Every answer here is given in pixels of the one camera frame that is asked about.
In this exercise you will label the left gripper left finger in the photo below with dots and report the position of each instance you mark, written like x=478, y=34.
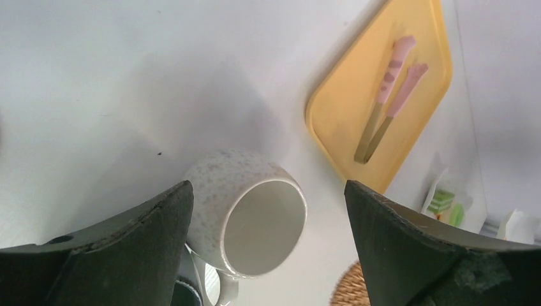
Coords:
x=129, y=259

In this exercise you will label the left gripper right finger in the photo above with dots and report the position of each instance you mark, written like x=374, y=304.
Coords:
x=408, y=258

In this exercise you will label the grey mug with rattan lid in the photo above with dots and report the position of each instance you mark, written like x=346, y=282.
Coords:
x=187, y=287

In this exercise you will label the round rattan coaster lid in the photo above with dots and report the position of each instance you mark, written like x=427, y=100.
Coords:
x=351, y=289

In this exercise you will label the green frosted donut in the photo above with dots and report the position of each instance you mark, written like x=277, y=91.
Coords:
x=456, y=215

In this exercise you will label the green layered cake slice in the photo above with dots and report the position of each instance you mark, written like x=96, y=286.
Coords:
x=440, y=202

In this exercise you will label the white three tier stand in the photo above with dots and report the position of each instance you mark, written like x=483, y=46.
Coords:
x=516, y=226

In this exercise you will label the yellow serving tray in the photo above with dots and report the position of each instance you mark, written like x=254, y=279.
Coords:
x=401, y=62

